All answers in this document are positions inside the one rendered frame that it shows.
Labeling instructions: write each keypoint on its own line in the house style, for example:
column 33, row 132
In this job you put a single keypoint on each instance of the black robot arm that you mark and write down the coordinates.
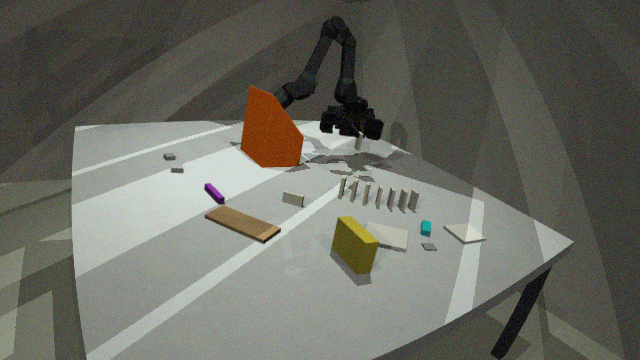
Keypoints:
column 345, row 91

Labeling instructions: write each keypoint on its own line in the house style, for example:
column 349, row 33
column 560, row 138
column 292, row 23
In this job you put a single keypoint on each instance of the cyan rectangular block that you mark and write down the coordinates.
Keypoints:
column 426, row 228

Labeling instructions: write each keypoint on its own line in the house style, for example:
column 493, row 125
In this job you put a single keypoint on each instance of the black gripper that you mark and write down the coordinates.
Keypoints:
column 350, row 125

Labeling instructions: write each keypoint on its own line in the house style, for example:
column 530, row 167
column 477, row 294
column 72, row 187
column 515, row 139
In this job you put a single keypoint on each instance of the purple rectangular block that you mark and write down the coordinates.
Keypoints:
column 215, row 194

